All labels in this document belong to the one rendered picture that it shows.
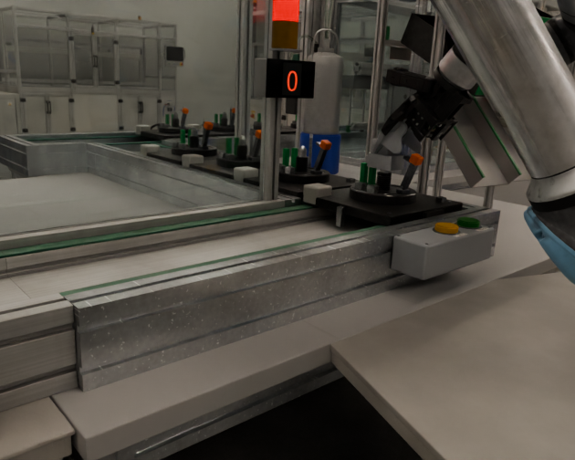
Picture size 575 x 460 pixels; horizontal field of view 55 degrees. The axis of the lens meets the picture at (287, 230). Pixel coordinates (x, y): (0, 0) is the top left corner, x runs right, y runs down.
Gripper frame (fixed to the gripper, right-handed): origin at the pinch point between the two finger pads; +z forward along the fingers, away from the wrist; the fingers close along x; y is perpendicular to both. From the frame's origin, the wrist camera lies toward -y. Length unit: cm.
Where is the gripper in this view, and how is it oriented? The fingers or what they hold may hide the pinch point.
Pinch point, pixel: (384, 144)
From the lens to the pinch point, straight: 118.6
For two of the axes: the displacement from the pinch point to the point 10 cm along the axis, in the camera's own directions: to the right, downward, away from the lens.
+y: 4.8, 7.9, -3.7
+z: -4.5, 5.9, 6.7
